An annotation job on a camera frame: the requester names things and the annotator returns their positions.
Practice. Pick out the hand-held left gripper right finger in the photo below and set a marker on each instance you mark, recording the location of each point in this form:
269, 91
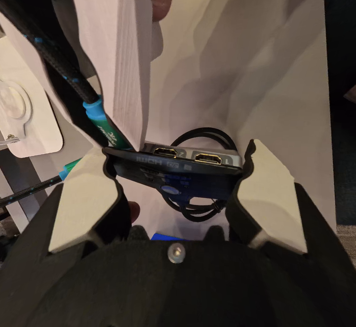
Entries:
272, 204

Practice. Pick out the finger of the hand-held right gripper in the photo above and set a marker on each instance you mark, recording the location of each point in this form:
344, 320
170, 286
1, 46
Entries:
30, 57
125, 62

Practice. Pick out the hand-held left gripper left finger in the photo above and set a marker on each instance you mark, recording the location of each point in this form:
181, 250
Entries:
80, 202

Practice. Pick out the black HDMI switch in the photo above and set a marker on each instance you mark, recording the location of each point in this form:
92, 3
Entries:
203, 182

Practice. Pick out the blue storage bin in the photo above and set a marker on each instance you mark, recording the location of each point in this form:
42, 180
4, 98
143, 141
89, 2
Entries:
164, 237

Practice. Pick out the person's dark clothing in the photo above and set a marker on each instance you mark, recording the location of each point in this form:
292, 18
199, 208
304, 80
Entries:
342, 40

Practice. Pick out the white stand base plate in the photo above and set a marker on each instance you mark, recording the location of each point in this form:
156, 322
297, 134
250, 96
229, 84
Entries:
44, 126

